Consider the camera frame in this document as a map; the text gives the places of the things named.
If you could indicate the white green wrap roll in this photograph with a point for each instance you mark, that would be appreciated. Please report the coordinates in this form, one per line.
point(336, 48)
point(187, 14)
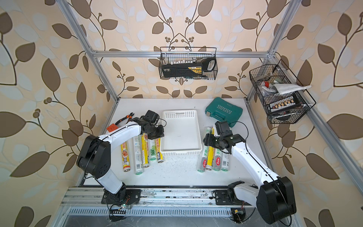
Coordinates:
point(202, 162)

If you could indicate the green red-cap wrap roll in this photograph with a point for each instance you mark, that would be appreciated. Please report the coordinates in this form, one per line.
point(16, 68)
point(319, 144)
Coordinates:
point(216, 165)

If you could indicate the green plastic tool case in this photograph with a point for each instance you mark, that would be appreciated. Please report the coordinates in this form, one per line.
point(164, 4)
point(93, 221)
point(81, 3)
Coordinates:
point(224, 111)

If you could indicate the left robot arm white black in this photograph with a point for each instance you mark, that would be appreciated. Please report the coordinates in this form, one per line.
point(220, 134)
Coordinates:
point(95, 154)

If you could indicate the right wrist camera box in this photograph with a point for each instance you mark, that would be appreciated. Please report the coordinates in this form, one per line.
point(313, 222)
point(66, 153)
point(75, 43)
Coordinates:
point(223, 129)

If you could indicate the green grape wrap roll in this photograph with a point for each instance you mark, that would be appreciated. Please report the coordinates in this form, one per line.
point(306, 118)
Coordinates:
point(152, 150)

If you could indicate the white text wrap roll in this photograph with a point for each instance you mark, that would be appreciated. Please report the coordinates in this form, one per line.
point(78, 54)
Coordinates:
point(225, 162)

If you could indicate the yellow wrap roll group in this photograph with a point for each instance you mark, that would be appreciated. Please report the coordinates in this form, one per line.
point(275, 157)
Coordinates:
point(210, 156)
point(160, 158)

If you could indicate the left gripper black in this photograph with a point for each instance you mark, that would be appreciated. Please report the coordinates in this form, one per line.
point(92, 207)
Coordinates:
point(162, 135)

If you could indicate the white paper in right basket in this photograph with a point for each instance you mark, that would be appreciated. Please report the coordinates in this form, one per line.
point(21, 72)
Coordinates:
point(283, 89)

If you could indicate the red black pliers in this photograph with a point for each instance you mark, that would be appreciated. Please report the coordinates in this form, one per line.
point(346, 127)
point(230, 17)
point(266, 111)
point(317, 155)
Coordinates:
point(128, 117)

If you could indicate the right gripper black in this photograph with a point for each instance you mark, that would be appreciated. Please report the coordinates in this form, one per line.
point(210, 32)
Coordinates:
point(209, 140)

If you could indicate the back wall wire basket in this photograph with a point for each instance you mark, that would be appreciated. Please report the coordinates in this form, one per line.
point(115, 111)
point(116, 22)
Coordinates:
point(185, 53)

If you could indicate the white plastic perforated basket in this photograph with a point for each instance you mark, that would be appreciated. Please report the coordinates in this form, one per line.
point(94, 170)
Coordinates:
point(181, 134)

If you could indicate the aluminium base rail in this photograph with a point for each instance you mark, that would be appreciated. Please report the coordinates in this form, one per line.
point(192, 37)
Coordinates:
point(150, 196)

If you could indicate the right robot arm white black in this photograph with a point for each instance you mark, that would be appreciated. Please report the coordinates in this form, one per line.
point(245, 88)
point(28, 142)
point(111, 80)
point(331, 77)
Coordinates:
point(274, 196)

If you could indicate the wall wire basket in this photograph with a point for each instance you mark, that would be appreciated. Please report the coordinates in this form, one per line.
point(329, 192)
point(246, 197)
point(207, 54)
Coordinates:
point(185, 53)
point(264, 77)

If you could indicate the right wall wire basket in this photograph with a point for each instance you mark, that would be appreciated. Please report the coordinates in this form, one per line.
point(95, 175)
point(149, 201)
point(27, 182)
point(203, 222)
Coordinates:
point(264, 77)

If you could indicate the socket set in right basket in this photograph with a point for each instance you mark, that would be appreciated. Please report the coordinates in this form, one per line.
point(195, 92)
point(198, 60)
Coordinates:
point(284, 104)

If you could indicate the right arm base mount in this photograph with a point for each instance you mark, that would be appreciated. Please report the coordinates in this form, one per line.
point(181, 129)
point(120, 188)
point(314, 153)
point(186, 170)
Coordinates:
point(222, 198)

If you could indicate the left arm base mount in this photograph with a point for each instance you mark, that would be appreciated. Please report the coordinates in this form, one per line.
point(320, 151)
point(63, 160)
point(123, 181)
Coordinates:
point(124, 196)

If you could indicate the black yellow tool in basket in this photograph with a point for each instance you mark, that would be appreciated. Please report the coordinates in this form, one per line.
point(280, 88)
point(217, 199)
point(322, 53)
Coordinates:
point(205, 68)

